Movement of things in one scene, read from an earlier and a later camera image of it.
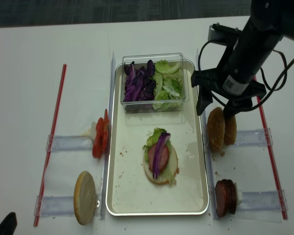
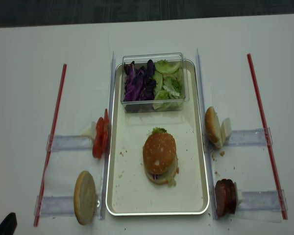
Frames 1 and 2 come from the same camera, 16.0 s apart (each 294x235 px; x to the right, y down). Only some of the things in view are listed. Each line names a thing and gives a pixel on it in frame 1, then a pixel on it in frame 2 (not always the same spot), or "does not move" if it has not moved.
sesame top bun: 231,130 -> 159,152
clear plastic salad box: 154,82 does not move
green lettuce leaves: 168,91 does not move
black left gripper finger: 8,226 does not move
